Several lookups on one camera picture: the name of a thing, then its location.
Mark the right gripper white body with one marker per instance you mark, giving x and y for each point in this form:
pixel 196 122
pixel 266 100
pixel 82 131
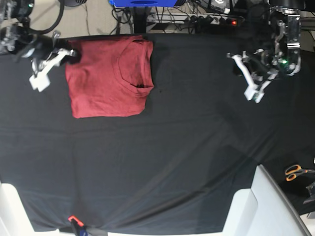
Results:
pixel 49 52

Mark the black metal bracket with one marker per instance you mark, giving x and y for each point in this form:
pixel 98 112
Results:
pixel 311 190

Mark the white foam block left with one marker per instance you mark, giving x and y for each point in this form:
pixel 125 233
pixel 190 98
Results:
pixel 13 218

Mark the blue plastic bin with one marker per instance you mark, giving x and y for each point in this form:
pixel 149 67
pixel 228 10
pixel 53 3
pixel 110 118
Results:
pixel 143 3

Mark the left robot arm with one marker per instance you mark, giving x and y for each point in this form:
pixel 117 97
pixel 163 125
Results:
pixel 276 57

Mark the yellow-handled scissors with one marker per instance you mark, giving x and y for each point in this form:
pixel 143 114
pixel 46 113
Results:
pixel 295 171

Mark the white foam block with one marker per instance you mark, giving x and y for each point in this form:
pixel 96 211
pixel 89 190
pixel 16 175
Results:
pixel 13 218
pixel 263 210

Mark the orange clamp at bottom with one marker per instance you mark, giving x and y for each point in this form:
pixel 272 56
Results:
pixel 76 222

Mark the white foam block right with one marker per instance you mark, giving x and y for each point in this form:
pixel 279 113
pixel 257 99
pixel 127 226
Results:
pixel 263 210

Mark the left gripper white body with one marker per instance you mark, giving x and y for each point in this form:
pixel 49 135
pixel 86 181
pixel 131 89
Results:
pixel 257 71

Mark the black table cloth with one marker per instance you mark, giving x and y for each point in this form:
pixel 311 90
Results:
pixel 174 168

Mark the red long-sleeve T-shirt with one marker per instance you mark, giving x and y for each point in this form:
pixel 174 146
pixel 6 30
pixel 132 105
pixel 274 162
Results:
pixel 112 79

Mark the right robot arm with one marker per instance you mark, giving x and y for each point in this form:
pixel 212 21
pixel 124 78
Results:
pixel 18 38

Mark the white power strip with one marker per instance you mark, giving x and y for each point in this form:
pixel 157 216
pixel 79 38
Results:
pixel 185 18

